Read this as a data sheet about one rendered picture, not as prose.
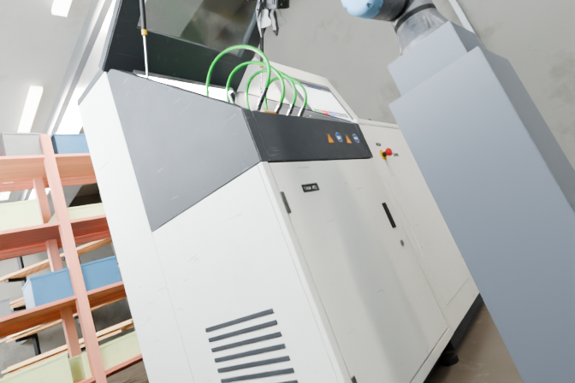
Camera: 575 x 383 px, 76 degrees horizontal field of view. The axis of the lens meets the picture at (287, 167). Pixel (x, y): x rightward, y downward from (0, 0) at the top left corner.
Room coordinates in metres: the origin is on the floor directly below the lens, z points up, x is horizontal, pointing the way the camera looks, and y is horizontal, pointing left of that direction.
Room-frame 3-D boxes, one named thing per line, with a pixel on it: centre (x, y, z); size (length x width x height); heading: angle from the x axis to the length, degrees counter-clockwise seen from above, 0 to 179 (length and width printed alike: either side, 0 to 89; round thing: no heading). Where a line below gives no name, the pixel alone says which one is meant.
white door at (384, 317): (1.21, -0.14, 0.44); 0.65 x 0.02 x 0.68; 145
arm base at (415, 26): (0.91, -0.47, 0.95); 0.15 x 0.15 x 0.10
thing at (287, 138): (1.22, -0.13, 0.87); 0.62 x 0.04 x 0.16; 145
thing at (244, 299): (1.38, 0.09, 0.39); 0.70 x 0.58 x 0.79; 145
